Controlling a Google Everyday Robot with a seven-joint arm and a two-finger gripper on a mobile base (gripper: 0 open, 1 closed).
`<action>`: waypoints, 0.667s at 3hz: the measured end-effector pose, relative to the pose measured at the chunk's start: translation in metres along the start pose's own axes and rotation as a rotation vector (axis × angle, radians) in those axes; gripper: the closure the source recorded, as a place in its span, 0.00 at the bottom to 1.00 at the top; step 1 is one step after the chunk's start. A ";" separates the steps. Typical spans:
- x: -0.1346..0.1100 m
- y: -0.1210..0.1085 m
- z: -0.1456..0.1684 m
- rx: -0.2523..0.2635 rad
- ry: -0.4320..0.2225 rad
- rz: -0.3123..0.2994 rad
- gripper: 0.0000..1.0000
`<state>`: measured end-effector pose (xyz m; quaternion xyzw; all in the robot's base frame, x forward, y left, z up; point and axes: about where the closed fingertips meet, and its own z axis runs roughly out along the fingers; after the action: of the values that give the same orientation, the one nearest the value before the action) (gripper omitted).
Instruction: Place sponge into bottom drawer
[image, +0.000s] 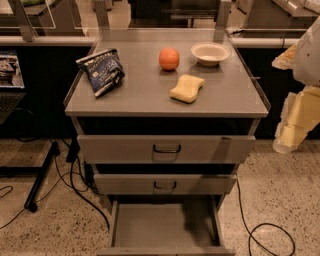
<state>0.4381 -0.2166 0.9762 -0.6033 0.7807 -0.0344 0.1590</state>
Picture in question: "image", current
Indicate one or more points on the black stand leg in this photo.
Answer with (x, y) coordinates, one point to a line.
(30, 203)

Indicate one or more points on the white paper bowl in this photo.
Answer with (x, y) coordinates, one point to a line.
(209, 53)

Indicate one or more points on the grey metal drawer cabinet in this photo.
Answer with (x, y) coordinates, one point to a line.
(230, 102)

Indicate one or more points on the blue chip bag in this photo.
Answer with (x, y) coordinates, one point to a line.
(104, 70)

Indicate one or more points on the orange ball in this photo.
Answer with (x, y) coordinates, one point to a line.
(169, 59)

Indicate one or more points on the grey top drawer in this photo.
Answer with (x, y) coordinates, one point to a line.
(165, 149)

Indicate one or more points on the grey open bottom drawer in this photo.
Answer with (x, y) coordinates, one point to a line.
(165, 227)

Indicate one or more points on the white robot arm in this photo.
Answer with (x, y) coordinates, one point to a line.
(306, 69)

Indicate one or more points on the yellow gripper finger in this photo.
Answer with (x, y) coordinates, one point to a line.
(300, 115)
(285, 60)

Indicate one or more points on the grey middle drawer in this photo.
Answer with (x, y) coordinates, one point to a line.
(164, 184)

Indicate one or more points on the yellow sponge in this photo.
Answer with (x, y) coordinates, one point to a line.
(187, 88)

